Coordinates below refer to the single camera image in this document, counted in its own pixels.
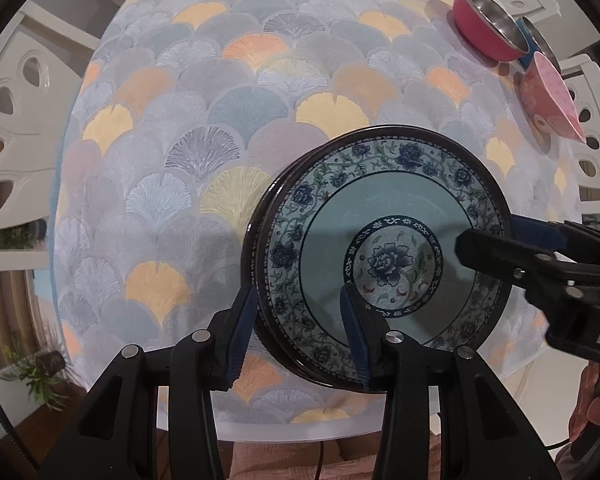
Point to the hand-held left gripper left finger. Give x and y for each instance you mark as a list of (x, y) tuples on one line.
[(242, 330)]

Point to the blue steel bowl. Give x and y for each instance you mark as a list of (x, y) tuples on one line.
[(527, 42)]

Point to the fan-patterned table mat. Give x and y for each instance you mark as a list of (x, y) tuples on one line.
[(205, 110)]

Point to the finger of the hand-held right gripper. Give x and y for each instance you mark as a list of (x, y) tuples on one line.
[(530, 232), (490, 255)]

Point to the blue floral plate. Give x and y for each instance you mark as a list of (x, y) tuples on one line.
[(330, 220), (253, 265), (260, 280)]

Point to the potted green plant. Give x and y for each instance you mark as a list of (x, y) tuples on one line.
[(35, 365)]

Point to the red steel bowl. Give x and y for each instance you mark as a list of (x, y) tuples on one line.
[(480, 30)]

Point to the pink polka-dot bowl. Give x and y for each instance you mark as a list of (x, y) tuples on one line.
[(545, 95)]

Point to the person's right hand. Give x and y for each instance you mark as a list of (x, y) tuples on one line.
[(592, 400)]

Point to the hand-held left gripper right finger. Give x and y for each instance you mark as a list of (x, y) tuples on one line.
[(355, 335)]

